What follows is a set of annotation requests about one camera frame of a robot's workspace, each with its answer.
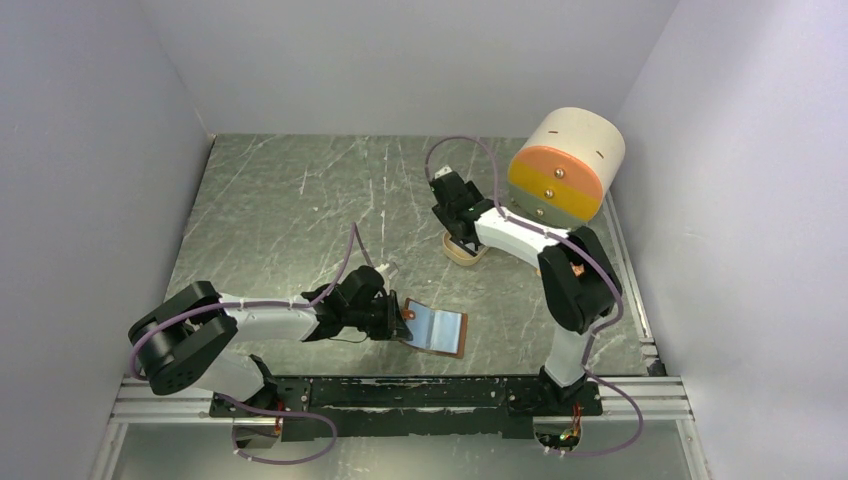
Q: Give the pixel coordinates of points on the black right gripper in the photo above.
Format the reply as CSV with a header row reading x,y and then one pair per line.
x,y
470,187

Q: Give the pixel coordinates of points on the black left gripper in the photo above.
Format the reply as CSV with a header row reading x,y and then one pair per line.
x,y
394,326

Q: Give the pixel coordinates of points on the beige plastic tray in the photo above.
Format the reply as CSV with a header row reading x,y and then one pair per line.
x,y
464,255

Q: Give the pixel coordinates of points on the brown leather card holder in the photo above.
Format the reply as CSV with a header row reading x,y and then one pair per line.
x,y
435,331

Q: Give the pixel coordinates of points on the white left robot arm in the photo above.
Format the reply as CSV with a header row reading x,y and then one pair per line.
x,y
185,341

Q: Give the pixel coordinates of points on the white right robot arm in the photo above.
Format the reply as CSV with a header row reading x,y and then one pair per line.
x,y
580,286

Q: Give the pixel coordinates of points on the round pastel drawer box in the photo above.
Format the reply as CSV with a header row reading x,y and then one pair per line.
x,y
562,173

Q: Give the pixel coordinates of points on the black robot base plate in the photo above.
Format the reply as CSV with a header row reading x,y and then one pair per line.
x,y
512,406

